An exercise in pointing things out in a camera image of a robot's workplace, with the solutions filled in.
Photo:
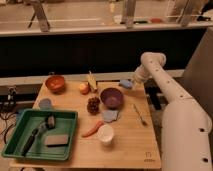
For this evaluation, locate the black dish brush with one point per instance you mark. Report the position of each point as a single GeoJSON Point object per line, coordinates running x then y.
{"type": "Point", "coordinates": [47, 124]}

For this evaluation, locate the orange apple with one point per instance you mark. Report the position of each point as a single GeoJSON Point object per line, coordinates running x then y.
{"type": "Point", "coordinates": [84, 88]}

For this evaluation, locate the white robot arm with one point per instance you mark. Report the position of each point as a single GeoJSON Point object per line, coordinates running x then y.
{"type": "Point", "coordinates": [185, 124]}

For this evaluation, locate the blue-grey small cup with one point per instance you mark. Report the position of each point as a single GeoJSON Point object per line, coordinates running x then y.
{"type": "Point", "coordinates": [45, 103]}

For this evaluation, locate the orange bowl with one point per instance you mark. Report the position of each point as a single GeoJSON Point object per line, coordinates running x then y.
{"type": "Point", "coordinates": [55, 83]}

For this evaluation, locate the purple bowl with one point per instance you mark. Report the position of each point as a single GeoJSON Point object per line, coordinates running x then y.
{"type": "Point", "coordinates": [112, 97]}

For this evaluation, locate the yellow corn cob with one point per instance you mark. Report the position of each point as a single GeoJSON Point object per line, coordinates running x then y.
{"type": "Point", "coordinates": [92, 82]}

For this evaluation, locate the green plastic tray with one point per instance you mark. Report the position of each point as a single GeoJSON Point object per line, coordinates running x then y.
{"type": "Point", "coordinates": [66, 122]}

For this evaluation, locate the metal fork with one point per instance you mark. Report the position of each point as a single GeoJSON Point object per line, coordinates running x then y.
{"type": "Point", "coordinates": [143, 122]}

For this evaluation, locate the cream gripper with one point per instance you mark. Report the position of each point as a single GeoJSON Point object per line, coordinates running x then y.
{"type": "Point", "coordinates": [136, 81]}

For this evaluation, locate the orange carrot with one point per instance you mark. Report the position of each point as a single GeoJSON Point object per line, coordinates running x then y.
{"type": "Point", "coordinates": [93, 130]}

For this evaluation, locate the grey scrub sponge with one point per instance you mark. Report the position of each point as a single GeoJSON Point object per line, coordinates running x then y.
{"type": "Point", "coordinates": [56, 140]}

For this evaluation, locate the brown pine cone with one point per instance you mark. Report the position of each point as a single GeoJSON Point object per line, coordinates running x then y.
{"type": "Point", "coordinates": [93, 105]}

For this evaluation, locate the white plastic cup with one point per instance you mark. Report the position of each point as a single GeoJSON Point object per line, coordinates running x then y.
{"type": "Point", "coordinates": [105, 134]}

